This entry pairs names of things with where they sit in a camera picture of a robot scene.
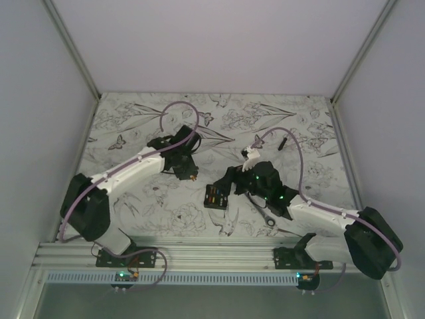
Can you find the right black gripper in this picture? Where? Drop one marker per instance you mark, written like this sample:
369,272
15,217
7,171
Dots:
230,176

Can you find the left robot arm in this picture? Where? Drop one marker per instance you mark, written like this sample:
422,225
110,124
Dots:
87,203

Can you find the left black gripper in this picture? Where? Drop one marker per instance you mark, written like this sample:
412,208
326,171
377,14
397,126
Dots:
192,170

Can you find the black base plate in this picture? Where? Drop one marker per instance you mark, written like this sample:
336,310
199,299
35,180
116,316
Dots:
297,259
133,257

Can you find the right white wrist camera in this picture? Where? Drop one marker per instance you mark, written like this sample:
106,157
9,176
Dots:
251,157

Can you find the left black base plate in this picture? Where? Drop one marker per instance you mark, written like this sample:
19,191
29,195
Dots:
133,257

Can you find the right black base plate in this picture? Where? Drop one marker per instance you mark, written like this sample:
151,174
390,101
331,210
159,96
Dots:
297,259

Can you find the aluminium rail frame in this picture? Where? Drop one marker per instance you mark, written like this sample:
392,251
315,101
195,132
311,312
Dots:
192,254

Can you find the black fuse box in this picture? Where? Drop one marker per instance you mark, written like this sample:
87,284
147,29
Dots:
215,197

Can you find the floral patterned mat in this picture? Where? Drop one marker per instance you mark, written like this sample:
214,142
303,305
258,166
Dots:
164,206

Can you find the grey slotted cable duct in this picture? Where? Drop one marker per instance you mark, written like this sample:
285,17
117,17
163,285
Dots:
184,278

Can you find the silver ratchet wrench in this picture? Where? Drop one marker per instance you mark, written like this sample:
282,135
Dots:
269,221

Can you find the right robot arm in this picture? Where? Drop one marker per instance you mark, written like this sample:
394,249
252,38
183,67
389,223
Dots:
327,234

